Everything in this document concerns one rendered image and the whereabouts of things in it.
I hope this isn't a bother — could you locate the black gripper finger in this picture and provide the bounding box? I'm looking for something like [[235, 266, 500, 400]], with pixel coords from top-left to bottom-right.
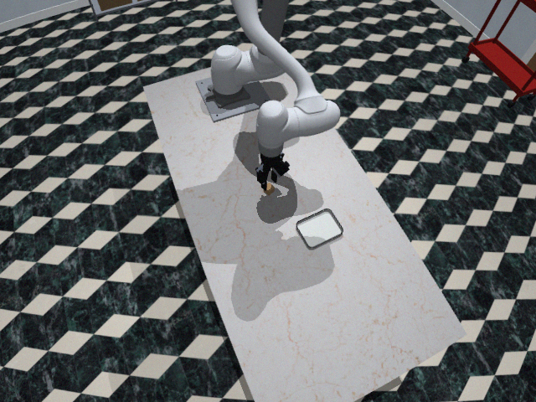
[[255, 163, 272, 191], [271, 152, 285, 183]]

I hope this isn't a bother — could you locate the brown cube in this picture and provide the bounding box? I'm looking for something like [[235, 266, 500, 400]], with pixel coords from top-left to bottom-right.
[[264, 183, 275, 195]]

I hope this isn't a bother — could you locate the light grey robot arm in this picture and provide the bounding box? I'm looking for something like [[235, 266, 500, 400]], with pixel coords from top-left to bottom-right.
[[205, 0, 340, 157]]

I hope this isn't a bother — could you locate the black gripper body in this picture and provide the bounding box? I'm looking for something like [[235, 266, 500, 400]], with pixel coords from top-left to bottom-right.
[[260, 154, 281, 169]]

